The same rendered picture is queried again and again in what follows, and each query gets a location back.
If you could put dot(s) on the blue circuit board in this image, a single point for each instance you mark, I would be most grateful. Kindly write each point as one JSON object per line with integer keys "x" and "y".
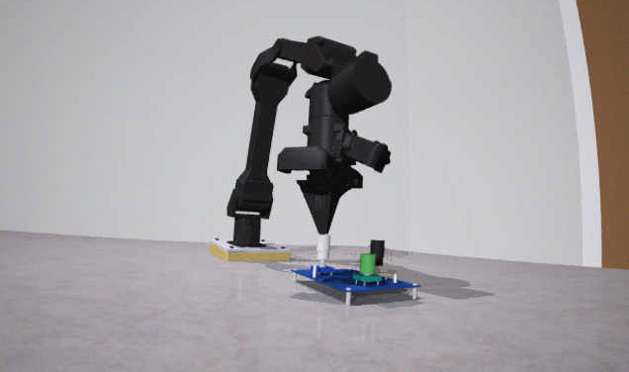
{"x": 369, "y": 278}

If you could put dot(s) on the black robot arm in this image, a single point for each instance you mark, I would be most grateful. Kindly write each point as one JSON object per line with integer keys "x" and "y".
{"x": 355, "y": 83}

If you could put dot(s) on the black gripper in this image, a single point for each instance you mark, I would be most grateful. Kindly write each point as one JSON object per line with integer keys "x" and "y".
{"x": 330, "y": 177}

